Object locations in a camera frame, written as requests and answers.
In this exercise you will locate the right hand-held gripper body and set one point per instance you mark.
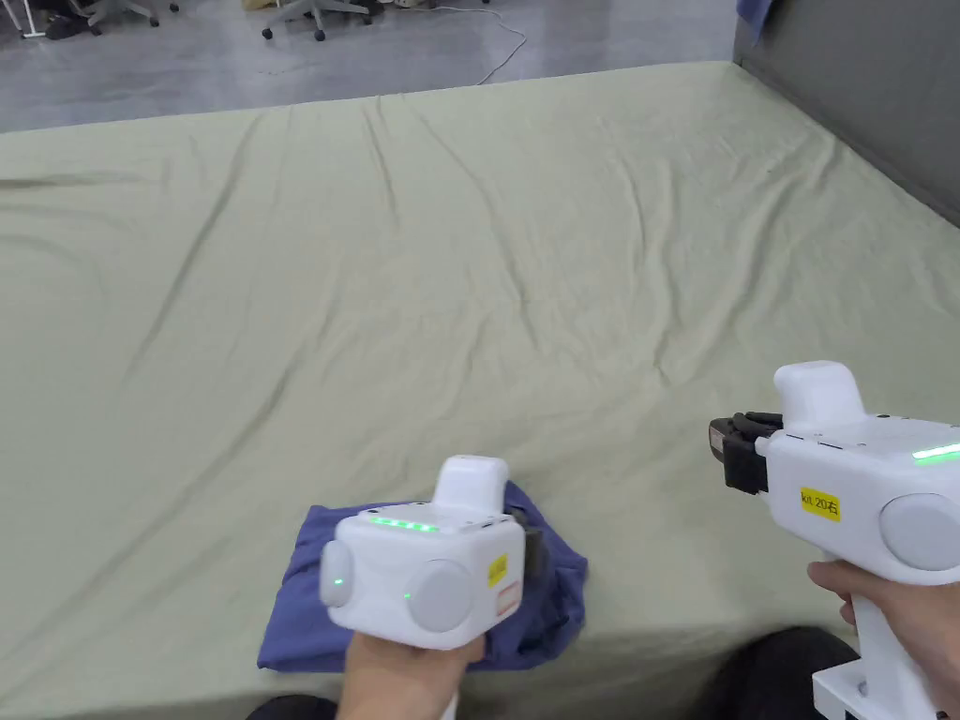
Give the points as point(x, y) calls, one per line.
point(847, 480)

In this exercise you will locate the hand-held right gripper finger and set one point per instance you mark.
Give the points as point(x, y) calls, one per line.
point(739, 427)

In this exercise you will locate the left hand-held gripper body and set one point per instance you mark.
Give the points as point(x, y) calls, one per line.
point(420, 555)

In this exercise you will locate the dark blue garment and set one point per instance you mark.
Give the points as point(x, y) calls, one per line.
point(300, 600)

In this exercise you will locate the person's left hand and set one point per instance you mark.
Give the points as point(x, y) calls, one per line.
point(397, 682)

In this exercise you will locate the person's right hand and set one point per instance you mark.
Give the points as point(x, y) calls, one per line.
point(946, 645)

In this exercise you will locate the person's legs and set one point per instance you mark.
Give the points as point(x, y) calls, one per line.
point(772, 675)

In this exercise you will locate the bed with pale green sheet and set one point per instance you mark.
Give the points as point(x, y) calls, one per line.
point(420, 285)

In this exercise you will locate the grey padded headboard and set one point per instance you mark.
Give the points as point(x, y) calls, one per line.
point(862, 82)

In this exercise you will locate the blue cloth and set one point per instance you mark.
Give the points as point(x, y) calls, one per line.
point(754, 13)

